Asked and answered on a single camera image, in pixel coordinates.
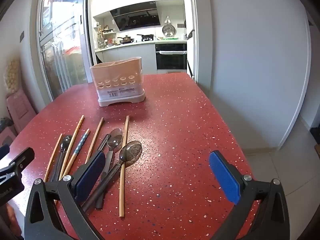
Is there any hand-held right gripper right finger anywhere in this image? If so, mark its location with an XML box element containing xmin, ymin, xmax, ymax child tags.
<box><xmin>209</xmin><ymin>151</ymin><xmax>290</xmax><ymax>240</ymax></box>

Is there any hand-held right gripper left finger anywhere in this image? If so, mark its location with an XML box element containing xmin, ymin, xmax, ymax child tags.
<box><xmin>24</xmin><ymin>151</ymin><xmax>107</xmax><ymax>240</ymax></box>

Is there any blue patterned wooden chopstick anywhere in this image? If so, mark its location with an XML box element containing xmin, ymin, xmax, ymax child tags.
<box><xmin>62</xmin><ymin>129</ymin><xmax>90</xmax><ymax>178</ymax></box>

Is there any plain wooden chopstick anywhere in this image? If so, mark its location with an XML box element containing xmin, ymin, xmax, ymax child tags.
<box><xmin>119</xmin><ymin>115</ymin><xmax>130</xmax><ymax>217</ymax></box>
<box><xmin>59</xmin><ymin>115</ymin><xmax>85</xmax><ymax>182</ymax></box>
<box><xmin>85</xmin><ymin>117</ymin><xmax>104</xmax><ymax>164</ymax></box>
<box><xmin>44</xmin><ymin>134</ymin><xmax>63</xmax><ymax>182</ymax></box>

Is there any small dark spoon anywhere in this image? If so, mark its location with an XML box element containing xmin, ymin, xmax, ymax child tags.
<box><xmin>47</xmin><ymin>135</ymin><xmax>73</xmax><ymax>182</ymax></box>

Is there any beige plastic utensil holder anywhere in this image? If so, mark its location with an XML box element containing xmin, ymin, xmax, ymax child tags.
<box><xmin>89</xmin><ymin>57</ymin><xmax>146</xmax><ymax>107</ymax></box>

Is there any pink plastic stool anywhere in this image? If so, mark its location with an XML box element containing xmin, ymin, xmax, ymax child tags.
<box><xmin>6</xmin><ymin>90</ymin><xmax>37</xmax><ymax>133</ymax></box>
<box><xmin>0</xmin><ymin>126</ymin><xmax>17</xmax><ymax>146</ymax></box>

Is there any black plastic bag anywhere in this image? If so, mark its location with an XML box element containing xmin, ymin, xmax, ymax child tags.
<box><xmin>0</xmin><ymin>117</ymin><xmax>14</xmax><ymax>129</ymax></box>

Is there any bag of white balls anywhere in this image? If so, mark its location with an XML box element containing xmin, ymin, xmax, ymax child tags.
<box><xmin>3</xmin><ymin>57</ymin><xmax>20</xmax><ymax>95</ymax></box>

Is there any glass sliding door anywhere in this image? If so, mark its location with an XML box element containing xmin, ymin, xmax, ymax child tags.
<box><xmin>36</xmin><ymin>0</ymin><xmax>89</xmax><ymax>100</ymax></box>

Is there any white kitchen counter cabinet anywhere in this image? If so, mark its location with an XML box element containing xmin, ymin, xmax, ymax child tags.
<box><xmin>94</xmin><ymin>39</ymin><xmax>188</xmax><ymax>75</ymax></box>

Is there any black built-in oven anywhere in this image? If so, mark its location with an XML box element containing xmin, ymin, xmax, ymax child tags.
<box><xmin>155</xmin><ymin>43</ymin><xmax>188</xmax><ymax>71</ymax></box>

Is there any spice rack with bottles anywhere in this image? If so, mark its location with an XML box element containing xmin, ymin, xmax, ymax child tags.
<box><xmin>96</xmin><ymin>25</ymin><xmax>118</xmax><ymax>48</ymax></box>

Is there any round metal steamer rack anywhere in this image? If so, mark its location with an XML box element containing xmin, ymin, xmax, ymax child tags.
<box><xmin>162</xmin><ymin>24</ymin><xmax>175</xmax><ymax>37</ymax></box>

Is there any black range hood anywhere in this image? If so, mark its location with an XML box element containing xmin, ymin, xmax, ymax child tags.
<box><xmin>110</xmin><ymin>1</ymin><xmax>161</xmax><ymax>32</ymax></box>

